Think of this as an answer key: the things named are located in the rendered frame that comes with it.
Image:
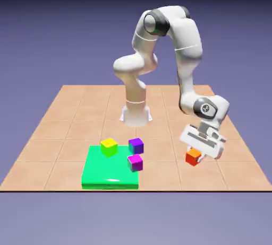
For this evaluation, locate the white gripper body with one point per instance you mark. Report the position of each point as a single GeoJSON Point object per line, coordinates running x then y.
{"type": "Point", "coordinates": [201, 143]}

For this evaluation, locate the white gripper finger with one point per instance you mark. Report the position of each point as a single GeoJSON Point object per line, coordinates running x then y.
{"type": "Point", "coordinates": [200, 159]}
{"type": "Point", "coordinates": [189, 148]}

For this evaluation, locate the small orange cube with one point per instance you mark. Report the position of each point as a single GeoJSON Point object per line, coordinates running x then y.
{"type": "Point", "coordinates": [193, 157]}

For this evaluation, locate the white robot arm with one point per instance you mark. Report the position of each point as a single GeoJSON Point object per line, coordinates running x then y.
{"type": "Point", "coordinates": [187, 37]}

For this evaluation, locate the small purple cube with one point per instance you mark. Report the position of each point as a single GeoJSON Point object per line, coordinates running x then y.
{"type": "Point", "coordinates": [136, 145]}

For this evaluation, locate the small magenta cube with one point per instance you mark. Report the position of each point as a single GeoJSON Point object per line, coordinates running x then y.
{"type": "Point", "coordinates": [135, 162]}

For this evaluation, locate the small yellow cube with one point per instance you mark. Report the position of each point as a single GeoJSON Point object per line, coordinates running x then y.
{"type": "Point", "coordinates": [109, 147]}

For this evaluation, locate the large green box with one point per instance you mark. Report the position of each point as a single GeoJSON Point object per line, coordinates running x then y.
{"type": "Point", "coordinates": [106, 170]}

